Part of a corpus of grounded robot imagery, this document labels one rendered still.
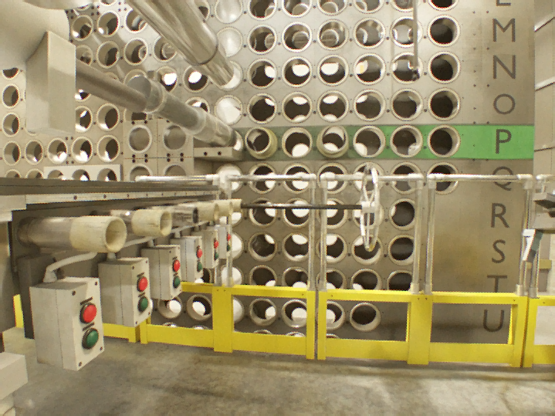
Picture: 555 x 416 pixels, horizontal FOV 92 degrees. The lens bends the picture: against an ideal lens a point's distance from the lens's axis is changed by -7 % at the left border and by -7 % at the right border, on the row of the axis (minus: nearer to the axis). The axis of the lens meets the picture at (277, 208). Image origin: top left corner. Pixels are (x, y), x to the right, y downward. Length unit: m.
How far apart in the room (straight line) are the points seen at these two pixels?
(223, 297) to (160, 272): 0.85
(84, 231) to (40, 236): 0.10
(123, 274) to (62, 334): 0.18
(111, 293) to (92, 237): 0.26
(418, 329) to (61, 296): 1.58
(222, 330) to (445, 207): 1.87
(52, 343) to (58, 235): 0.20
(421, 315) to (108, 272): 1.47
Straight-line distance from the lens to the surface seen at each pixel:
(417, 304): 1.71
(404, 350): 1.81
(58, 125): 0.86
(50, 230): 0.62
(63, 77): 0.90
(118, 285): 0.77
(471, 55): 2.82
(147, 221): 0.69
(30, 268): 0.67
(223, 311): 1.74
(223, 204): 1.16
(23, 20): 0.88
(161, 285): 0.91
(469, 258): 2.69
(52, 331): 0.66
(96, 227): 0.55
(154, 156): 2.30
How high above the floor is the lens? 0.94
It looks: 4 degrees down
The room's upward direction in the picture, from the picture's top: straight up
